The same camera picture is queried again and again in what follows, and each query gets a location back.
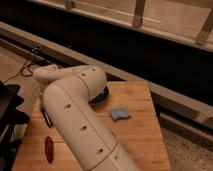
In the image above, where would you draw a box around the black striped eraser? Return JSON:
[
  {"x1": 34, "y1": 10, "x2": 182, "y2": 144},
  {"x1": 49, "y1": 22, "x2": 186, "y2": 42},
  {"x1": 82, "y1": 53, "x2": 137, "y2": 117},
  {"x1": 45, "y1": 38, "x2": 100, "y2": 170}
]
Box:
[{"x1": 41, "y1": 107, "x2": 53, "y2": 128}]

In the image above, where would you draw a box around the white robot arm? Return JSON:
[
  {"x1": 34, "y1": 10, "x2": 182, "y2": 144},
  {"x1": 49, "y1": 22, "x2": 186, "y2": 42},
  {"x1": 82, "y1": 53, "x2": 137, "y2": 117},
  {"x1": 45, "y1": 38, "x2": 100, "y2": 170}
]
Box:
[{"x1": 33, "y1": 64, "x2": 140, "y2": 171}]

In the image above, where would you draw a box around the dark blue ceramic bowl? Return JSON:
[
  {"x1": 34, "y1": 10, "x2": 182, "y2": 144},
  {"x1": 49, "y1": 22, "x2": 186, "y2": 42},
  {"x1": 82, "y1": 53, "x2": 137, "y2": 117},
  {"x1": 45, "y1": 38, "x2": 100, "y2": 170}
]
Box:
[{"x1": 89, "y1": 87, "x2": 109, "y2": 105}]

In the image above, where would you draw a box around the blue sponge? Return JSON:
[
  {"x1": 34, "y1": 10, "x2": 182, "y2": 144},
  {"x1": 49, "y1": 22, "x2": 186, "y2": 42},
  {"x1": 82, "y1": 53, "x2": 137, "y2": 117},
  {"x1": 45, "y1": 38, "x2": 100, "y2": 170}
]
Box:
[{"x1": 110, "y1": 107, "x2": 131, "y2": 121}]

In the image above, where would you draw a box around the black chair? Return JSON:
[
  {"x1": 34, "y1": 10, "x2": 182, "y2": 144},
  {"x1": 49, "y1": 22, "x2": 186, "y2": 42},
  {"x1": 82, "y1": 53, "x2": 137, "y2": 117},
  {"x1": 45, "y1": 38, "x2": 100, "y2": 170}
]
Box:
[{"x1": 0, "y1": 80, "x2": 29, "y2": 171}]

